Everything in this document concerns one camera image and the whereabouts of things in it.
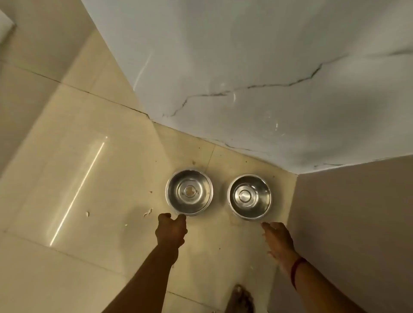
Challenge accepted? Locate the person's left hand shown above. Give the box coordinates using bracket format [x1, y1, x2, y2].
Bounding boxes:
[155, 212, 188, 251]

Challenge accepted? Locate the person's right hand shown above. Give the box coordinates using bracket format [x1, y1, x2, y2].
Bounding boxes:
[260, 221, 301, 267]

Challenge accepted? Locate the steel bowl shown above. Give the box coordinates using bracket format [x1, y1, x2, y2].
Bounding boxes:
[165, 169, 214, 217]
[227, 174, 272, 221]

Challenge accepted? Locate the person's right forearm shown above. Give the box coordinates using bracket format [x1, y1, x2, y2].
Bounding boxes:
[292, 258, 367, 313]

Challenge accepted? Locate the person's left forearm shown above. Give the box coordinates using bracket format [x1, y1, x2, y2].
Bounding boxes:
[102, 243, 180, 313]

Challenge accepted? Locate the person's bare foot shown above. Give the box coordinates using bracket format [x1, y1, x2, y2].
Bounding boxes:
[225, 284, 256, 313]

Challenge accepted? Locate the red wrist band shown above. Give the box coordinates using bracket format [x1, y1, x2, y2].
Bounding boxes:
[290, 257, 308, 291]

